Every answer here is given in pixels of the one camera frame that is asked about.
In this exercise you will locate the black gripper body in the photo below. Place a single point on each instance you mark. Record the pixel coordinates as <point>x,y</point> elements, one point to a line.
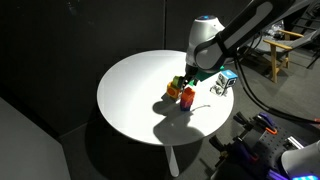
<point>191,73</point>

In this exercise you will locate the silver metal rail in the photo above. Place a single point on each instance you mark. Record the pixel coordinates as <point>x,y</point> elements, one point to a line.
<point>295,142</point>

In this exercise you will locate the blue block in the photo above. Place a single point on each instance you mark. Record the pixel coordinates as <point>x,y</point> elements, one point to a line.
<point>185,108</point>

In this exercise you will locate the blue number cube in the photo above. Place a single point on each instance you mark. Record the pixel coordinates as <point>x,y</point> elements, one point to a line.
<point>228,78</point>

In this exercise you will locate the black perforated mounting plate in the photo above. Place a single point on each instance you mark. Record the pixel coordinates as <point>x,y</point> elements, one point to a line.
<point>276,141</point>

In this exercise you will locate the grey cabinet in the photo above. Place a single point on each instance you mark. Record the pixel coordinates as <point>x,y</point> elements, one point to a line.
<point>30,146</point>

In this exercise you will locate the magenta block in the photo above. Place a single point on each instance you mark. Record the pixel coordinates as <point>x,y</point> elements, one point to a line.
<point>186,103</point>

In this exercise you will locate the black bar clamp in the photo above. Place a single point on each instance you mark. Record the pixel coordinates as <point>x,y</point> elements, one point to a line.
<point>244,122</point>

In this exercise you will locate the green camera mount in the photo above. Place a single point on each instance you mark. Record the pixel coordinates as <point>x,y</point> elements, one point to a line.
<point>208,74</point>

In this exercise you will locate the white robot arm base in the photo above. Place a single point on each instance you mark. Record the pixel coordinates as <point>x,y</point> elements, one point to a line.
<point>301,160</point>

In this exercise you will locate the lime green block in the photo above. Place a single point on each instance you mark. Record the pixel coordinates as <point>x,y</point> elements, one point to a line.
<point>176,81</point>

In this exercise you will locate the wooden chair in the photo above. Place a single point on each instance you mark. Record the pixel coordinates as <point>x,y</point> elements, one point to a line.
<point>275,60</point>

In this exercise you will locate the purple bar clamp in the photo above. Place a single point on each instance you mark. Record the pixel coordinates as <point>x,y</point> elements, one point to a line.
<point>245,152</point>

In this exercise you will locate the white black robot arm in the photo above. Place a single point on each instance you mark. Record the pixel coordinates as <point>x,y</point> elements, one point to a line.
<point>233,30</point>

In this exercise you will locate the orange picture cube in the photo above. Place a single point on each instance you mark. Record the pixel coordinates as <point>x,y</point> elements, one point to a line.
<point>173,91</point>

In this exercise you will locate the orange block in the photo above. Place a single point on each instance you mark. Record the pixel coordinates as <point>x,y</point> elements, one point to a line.
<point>188,94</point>

